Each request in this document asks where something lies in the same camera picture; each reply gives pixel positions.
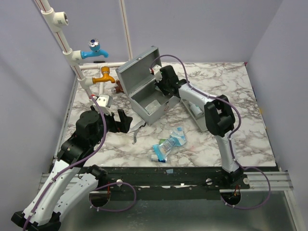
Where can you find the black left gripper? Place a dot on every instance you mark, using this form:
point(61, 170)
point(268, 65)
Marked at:
point(125, 121)

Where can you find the white blue tube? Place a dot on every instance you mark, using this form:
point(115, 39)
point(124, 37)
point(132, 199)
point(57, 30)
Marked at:
point(154, 158)

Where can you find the clear white pad packet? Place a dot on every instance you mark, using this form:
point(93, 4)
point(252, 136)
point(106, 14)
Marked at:
point(152, 107)

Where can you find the brown faucet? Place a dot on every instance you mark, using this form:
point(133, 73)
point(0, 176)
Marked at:
point(117, 88)

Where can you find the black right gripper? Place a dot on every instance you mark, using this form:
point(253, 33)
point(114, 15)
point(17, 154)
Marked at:
point(162, 80)

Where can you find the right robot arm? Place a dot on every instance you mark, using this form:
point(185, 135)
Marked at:
point(219, 116)

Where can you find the blue plastic faucet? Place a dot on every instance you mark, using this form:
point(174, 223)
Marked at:
point(95, 50)

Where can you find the white pvc pipe frame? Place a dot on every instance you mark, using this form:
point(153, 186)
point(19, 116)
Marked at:
point(74, 22)

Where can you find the orange plastic faucet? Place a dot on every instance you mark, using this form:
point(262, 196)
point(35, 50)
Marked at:
point(105, 71)

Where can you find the white medicine bottle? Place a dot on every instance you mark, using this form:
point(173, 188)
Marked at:
point(195, 109)

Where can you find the blue alcohol pad bag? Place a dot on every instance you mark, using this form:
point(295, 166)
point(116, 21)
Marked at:
point(178, 136)

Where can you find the grey metal medicine box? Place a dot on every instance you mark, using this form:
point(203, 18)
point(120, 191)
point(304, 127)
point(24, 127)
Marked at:
point(139, 85)

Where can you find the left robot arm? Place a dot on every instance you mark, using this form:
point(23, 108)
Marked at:
point(54, 200)

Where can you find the blue white bandage roll pack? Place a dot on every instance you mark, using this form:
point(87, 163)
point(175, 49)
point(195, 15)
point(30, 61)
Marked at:
point(163, 149)

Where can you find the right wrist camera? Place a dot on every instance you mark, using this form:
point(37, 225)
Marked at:
point(155, 71)

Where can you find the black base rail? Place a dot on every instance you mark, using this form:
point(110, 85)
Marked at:
point(169, 183)

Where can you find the grey plastic tray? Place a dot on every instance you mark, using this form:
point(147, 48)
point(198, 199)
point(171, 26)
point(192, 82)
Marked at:
point(199, 121)

